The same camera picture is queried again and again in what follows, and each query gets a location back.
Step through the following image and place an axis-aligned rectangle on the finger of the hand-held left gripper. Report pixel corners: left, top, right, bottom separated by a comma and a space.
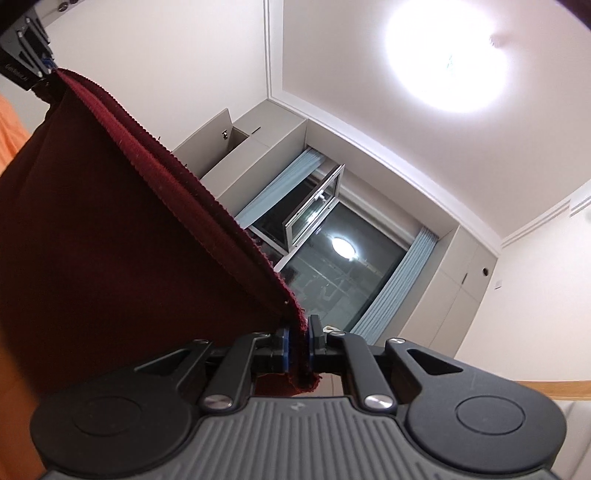
17, 17, 58, 100

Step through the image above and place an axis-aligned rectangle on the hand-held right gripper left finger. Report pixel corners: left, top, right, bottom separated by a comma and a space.
134, 327, 291, 412

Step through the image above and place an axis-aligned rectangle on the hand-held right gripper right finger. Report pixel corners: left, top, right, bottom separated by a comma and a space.
307, 315, 464, 411

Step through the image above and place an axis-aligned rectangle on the dark red sweater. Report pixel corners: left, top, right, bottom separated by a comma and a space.
0, 68, 322, 398

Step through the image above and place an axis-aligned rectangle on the window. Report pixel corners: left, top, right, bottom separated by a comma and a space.
246, 157, 422, 334

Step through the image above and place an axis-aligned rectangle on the light blue curtain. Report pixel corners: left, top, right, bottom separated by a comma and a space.
351, 228, 438, 336
235, 150, 325, 228

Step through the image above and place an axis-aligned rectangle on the open window sash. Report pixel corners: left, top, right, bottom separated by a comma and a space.
281, 163, 346, 253

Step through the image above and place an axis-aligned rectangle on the grey wardrobe with round hole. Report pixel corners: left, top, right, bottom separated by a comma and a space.
427, 225, 502, 361

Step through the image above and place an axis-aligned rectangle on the open grey wardrobe door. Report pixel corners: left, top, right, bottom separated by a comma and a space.
172, 108, 235, 177

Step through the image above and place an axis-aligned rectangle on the grey wardrobe with shelves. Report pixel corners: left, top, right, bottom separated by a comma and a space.
172, 99, 309, 210

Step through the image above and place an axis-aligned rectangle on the grey padded wooden headboard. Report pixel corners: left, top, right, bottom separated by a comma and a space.
516, 380, 591, 480

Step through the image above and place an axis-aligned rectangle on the white ceiling air vent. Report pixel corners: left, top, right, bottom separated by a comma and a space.
569, 193, 591, 219

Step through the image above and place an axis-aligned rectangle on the round ceiling lamp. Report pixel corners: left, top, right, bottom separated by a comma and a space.
382, 0, 509, 114

